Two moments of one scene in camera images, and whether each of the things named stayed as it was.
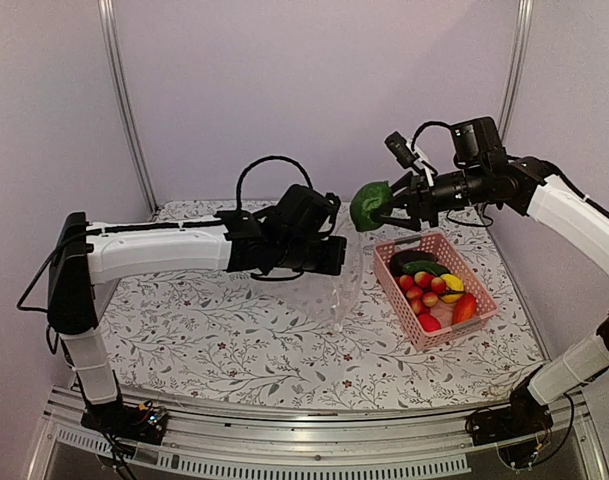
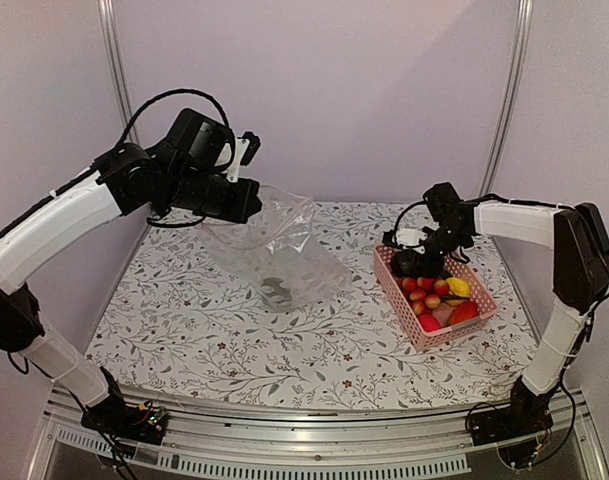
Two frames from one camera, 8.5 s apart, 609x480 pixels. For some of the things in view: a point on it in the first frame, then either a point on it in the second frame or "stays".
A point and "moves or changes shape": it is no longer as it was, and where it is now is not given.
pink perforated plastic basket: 442,248 stays
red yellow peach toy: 406,282 stays
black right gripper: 420,201 → 429,268
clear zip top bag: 327,300 moves or changes shape
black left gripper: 334,264 → 241,211
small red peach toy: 429,299 stays
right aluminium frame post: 516,70 stays
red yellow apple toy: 423,279 stays
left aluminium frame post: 107,21 stays
